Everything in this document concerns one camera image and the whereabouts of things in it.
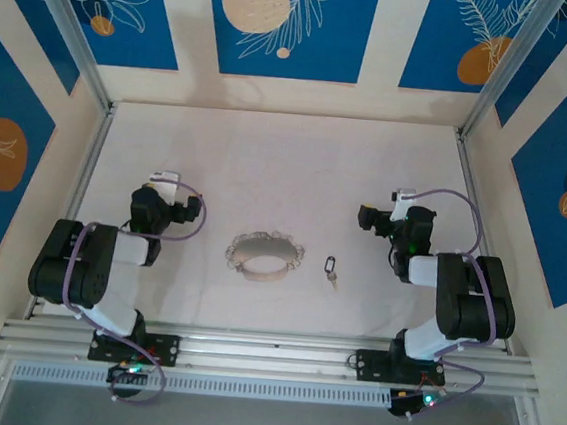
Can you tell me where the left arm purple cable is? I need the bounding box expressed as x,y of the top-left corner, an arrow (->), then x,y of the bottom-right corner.
53,169 -> 212,410

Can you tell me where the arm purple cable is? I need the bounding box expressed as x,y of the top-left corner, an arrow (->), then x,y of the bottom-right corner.
53,169 -> 212,410
392,184 -> 512,424

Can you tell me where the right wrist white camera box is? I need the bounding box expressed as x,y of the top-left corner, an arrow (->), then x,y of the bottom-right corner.
388,186 -> 420,225

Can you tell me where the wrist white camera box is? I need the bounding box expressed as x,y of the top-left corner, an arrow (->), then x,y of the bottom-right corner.
146,168 -> 182,208
388,186 -> 420,225

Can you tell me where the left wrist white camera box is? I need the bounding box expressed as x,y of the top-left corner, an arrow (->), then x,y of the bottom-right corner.
146,168 -> 182,208

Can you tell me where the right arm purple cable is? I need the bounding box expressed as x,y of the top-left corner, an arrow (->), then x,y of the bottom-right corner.
392,184 -> 512,424

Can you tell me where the right aluminium table side rail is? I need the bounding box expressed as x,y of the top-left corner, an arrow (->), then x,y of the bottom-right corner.
433,128 -> 533,356

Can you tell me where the aluminium table side rail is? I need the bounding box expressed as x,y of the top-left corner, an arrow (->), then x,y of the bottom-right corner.
433,128 -> 533,356
24,96 -> 119,326

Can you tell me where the left aluminium table side rail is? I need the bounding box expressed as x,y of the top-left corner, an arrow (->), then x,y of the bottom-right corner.
24,96 -> 119,326

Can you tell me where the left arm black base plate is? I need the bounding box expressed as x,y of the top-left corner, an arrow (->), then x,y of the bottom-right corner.
86,327 -> 183,369

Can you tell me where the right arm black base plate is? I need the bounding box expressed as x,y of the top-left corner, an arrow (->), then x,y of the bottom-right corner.
353,347 -> 449,390

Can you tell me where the aluminium frame rail with bases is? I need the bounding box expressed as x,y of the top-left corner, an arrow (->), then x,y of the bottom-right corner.
0,303 -> 545,412

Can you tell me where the grey slotted cable duct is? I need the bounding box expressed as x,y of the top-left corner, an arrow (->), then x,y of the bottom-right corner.
10,351 -> 398,418

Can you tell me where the right aluminium corner post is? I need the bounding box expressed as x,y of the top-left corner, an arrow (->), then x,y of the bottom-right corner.
458,0 -> 567,150

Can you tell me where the aluminium corner post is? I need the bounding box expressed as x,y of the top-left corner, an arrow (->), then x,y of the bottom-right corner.
458,0 -> 567,150
10,0 -> 124,115

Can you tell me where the left aluminium corner post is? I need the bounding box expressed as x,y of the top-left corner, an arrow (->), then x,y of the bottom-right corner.
10,0 -> 124,115

